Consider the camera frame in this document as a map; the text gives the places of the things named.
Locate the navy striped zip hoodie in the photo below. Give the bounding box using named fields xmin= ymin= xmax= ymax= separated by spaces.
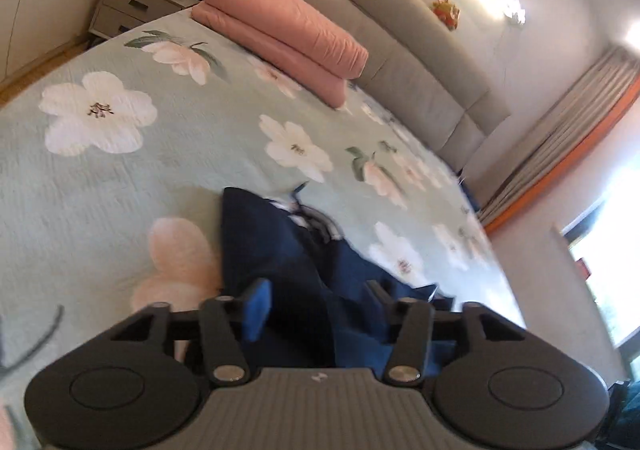
xmin=220 ymin=187 xmax=456 ymax=371

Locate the beige padded headboard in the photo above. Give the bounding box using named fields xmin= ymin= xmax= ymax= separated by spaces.
xmin=225 ymin=0 xmax=512 ymax=176

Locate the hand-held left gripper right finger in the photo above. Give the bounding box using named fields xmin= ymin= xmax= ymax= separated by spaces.
xmin=366 ymin=281 xmax=526 ymax=383

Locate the window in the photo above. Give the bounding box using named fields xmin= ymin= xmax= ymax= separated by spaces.
xmin=560 ymin=180 xmax=640 ymax=346

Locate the grey and orange curtain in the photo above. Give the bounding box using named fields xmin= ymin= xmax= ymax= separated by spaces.
xmin=477 ymin=45 xmax=640 ymax=235

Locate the orange headboard decoration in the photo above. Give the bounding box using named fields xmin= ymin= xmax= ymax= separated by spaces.
xmin=431 ymin=0 xmax=462 ymax=31

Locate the grey nightstand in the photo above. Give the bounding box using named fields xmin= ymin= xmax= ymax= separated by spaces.
xmin=89 ymin=0 xmax=201 ymax=40

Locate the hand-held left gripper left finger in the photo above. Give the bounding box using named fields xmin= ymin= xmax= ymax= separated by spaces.
xmin=112 ymin=277 xmax=273 ymax=385

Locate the folded pink blanket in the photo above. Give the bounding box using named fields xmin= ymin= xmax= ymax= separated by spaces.
xmin=191 ymin=0 xmax=370 ymax=110

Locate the floral green bedspread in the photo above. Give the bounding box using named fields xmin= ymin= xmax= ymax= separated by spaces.
xmin=0 ymin=13 xmax=526 ymax=450

